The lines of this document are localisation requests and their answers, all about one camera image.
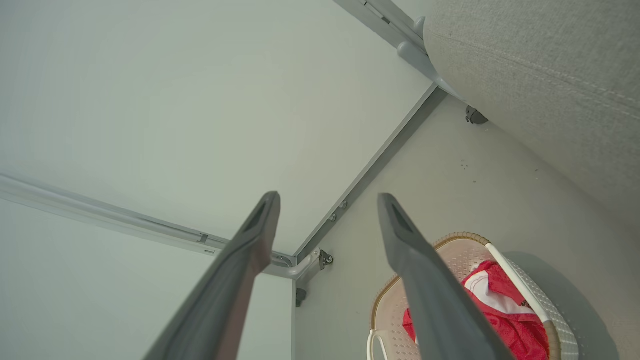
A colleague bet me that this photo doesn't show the beige perforated laundry basket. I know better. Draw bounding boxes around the beige perforated laundry basket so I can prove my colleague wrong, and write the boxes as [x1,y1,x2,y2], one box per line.
[366,231,580,360]

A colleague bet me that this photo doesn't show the red white sports jersey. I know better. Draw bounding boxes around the red white sports jersey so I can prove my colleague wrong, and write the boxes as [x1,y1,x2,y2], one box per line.
[402,260,551,360]

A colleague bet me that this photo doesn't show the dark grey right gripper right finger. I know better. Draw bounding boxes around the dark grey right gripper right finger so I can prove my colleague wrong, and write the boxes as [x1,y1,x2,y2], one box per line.
[377,193,516,360]

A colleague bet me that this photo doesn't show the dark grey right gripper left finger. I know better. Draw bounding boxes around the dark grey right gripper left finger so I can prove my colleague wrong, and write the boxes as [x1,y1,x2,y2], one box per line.
[144,191,282,360]

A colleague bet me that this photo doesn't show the grey fabric sofa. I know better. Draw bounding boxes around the grey fabric sofa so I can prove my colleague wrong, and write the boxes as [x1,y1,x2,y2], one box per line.
[423,0,640,226]

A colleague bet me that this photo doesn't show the grey metal partition foot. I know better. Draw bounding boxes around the grey metal partition foot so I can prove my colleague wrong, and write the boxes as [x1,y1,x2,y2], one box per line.
[262,247,326,291]

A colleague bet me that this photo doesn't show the grey partition bottom rail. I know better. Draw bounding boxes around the grey partition bottom rail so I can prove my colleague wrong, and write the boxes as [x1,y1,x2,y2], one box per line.
[0,172,296,268]
[292,85,449,263]

